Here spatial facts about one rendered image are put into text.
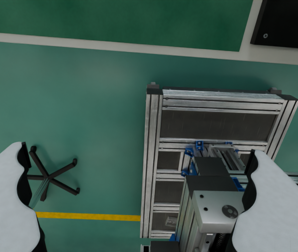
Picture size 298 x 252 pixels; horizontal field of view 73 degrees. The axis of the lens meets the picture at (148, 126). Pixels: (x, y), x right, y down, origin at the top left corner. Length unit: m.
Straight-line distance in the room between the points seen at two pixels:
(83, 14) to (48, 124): 1.14
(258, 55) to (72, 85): 1.10
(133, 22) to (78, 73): 0.90
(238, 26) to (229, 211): 0.41
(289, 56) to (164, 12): 0.32
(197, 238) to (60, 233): 1.99
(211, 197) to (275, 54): 0.38
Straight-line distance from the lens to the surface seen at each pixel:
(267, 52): 0.59
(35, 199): 1.65
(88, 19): 0.52
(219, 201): 0.52
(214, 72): 1.36
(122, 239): 2.38
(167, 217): 1.75
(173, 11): 0.51
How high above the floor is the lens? 1.26
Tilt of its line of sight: 61 degrees down
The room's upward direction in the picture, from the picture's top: 178 degrees clockwise
